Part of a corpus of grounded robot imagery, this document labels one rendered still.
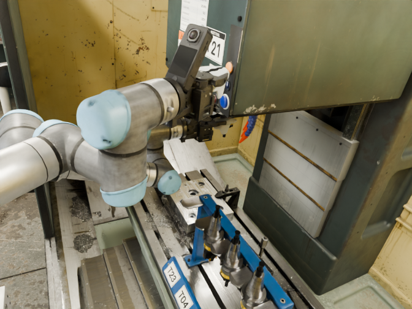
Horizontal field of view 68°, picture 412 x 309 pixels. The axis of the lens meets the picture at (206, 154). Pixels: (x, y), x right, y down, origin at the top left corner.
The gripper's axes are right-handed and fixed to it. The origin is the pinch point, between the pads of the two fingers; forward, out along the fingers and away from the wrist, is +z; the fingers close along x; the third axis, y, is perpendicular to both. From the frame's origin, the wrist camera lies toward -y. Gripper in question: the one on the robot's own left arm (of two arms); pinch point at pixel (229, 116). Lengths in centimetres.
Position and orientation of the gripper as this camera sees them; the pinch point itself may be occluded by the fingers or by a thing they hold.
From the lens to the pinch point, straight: 114.4
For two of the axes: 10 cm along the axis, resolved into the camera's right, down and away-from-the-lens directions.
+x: 4.5, 4.9, -7.5
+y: -0.9, 8.6, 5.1
